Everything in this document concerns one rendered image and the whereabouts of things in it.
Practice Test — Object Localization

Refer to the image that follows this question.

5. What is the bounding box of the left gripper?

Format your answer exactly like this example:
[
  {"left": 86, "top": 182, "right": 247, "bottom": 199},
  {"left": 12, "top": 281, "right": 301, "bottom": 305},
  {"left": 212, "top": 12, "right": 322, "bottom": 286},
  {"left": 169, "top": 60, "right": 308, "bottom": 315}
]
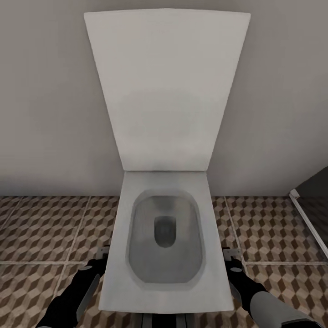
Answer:
[{"left": 88, "top": 257, "right": 108, "bottom": 276}]

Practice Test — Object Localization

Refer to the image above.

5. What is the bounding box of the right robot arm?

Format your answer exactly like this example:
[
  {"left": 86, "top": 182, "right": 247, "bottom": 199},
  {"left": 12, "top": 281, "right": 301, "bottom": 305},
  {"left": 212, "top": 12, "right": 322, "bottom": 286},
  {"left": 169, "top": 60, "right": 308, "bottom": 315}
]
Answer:
[{"left": 223, "top": 249, "right": 325, "bottom": 328}]

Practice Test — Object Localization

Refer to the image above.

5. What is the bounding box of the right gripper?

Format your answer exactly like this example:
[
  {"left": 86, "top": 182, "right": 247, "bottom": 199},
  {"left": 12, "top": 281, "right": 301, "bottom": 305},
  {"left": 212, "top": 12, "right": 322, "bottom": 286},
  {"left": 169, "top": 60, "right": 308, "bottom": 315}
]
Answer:
[{"left": 225, "top": 259, "right": 241, "bottom": 268}]

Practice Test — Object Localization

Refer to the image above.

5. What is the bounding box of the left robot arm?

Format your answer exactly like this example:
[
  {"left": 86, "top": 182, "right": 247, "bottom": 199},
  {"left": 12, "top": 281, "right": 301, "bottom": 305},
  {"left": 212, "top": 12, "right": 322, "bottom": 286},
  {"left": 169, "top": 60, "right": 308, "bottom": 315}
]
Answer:
[{"left": 35, "top": 246, "right": 110, "bottom": 328}]

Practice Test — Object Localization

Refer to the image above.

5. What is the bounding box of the robot trunk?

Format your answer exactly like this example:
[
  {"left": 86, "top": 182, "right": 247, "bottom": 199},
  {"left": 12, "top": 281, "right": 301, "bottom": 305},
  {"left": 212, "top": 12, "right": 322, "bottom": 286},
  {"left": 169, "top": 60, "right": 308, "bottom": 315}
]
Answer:
[{"left": 132, "top": 313, "right": 196, "bottom": 328}]

